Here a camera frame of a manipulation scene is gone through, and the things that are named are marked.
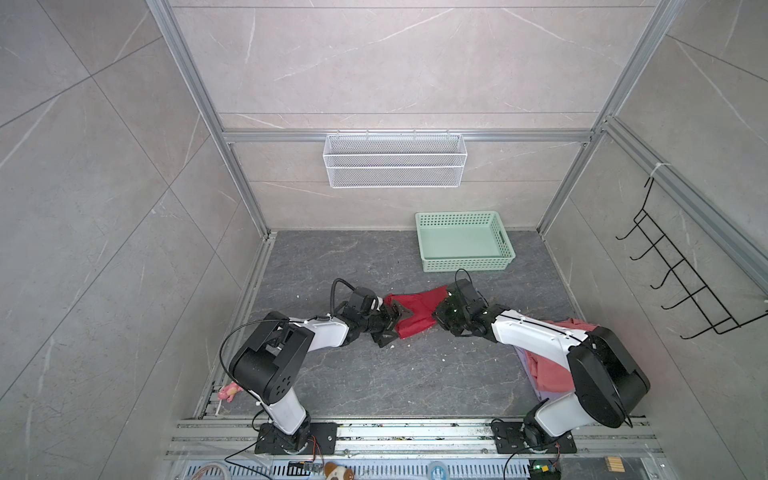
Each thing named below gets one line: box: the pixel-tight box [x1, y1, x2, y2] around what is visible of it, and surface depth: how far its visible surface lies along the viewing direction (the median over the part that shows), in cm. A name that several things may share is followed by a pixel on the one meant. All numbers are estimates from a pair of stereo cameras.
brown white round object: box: [324, 462, 355, 480], surface depth 68 cm
